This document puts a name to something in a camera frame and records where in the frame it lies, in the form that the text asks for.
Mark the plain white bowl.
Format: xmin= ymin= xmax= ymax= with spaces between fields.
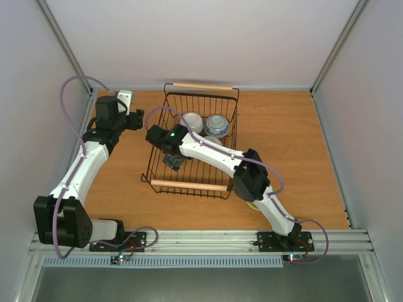
xmin=183 ymin=112 xmax=203 ymax=134

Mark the ribbed white bowl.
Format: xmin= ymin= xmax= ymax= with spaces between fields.
xmin=204 ymin=136 xmax=222 ymax=146

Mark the blue patterned white bowl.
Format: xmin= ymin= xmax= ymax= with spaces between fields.
xmin=204 ymin=115 xmax=229 ymax=138

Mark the green bowl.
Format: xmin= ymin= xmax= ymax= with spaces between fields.
xmin=246 ymin=187 xmax=281 ymax=211

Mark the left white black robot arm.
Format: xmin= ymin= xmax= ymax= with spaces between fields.
xmin=33 ymin=90 xmax=144 ymax=250

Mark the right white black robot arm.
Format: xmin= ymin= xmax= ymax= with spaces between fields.
xmin=145 ymin=124 xmax=302 ymax=250

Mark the left circuit board with leds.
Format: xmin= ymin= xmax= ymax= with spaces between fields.
xmin=110 ymin=255 xmax=131 ymax=265

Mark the circuit board with leds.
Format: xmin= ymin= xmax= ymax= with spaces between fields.
xmin=283 ymin=254 xmax=304 ymax=262
xmin=110 ymin=255 xmax=131 ymax=265

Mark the right circuit board with leds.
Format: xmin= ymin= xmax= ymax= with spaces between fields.
xmin=283 ymin=254 xmax=304 ymax=262

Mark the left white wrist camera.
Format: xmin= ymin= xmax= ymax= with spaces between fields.
xmin=116 ymin=90 xmax=132 ymax=115

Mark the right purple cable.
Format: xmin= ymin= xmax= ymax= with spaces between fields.
xmin=144 ymin=106 xmax=330 ymax=264

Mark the purple cable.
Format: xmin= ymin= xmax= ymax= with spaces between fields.
xmin=52 ymin=75 xmax=119 ymax=260
xmin=144 ymin=106 xmax=330 ymax=264

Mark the black wire dish rack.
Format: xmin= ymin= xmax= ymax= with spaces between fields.
xmin=141 ymin=84 xmax=242 ymax=199

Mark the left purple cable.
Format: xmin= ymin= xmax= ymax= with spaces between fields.
xmin=52 ymin=75 xmax=119 ymax=260

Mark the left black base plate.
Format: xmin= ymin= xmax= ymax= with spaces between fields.
xmin=89 ymin=232 xmax=147 ymax=252

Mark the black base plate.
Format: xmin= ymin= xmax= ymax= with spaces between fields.
xmin=253 ymin=232 xmax=315 ymax=252
xmin=89 ymin=232 xmax=147 ymax=252

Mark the grey slotted cable duct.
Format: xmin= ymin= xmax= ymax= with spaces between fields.
xmin=43 ymin=255 xmax=283 ymax=269

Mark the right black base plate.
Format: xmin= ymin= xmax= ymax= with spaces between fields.
xmin=253 ymin=232 xmax=315 ymax=252

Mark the aluminium rail front frame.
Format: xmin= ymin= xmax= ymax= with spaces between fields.
xmin=28 ymin=228 xmax=375 ymax=255

